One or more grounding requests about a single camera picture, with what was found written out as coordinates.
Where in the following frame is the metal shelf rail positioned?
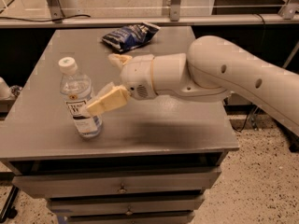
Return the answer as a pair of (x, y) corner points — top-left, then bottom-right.
(0, 14), (299, 29)

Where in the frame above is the clear plastic tea bottle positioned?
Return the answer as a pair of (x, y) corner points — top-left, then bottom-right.
(58, 57), (102, 138)

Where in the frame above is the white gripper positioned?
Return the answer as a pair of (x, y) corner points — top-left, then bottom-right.
(86, 53), (157, 116)

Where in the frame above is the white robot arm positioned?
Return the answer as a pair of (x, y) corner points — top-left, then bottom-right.
(81, 35), (299, 134)

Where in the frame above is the grey drawer cabinet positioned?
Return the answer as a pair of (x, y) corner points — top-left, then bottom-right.
(0, 29), (238, 224)

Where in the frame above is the blue chip bag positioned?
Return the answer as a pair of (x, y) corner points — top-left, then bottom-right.
(102, 22), (160, 52)

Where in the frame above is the black cable on shelf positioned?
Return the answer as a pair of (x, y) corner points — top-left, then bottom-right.
(0, 13), (92, 23)

